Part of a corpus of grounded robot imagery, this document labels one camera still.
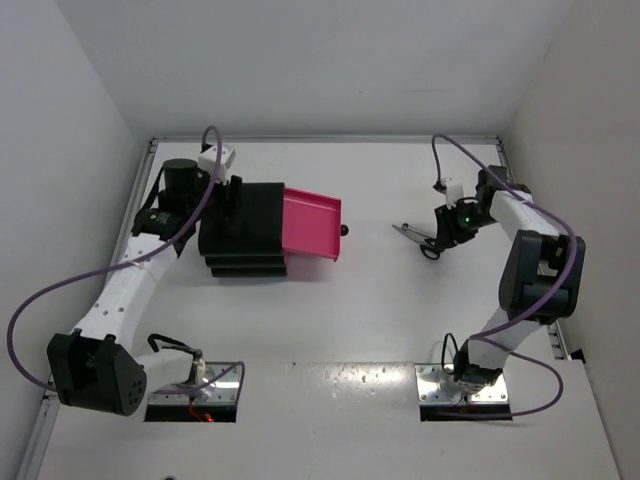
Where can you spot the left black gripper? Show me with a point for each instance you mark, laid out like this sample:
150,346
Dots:
226,209

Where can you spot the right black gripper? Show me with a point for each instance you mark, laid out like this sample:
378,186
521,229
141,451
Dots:
447,233

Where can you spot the black handled scissors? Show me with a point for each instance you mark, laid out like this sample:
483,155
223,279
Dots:
425,242

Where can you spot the black drawer cabinet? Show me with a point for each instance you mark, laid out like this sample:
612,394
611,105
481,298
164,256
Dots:
257,249

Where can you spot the pink top drawer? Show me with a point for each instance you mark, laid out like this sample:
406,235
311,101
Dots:
312,224

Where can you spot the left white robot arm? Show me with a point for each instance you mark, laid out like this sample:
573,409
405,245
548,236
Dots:
92,367

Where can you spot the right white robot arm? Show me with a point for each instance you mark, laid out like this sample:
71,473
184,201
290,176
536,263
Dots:
540,281

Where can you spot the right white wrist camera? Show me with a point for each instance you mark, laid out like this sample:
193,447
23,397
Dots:
452,190

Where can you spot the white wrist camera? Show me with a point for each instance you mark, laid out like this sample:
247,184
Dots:
211,161
452,190

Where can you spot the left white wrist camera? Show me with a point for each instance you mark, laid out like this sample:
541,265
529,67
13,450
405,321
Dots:
211,161

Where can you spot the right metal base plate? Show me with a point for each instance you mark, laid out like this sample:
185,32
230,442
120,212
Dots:
436,388

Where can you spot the metal base plate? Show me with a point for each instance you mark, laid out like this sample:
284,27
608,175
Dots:
436,388
223,385

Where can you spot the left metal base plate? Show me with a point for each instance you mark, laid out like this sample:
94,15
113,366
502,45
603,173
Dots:
223,385

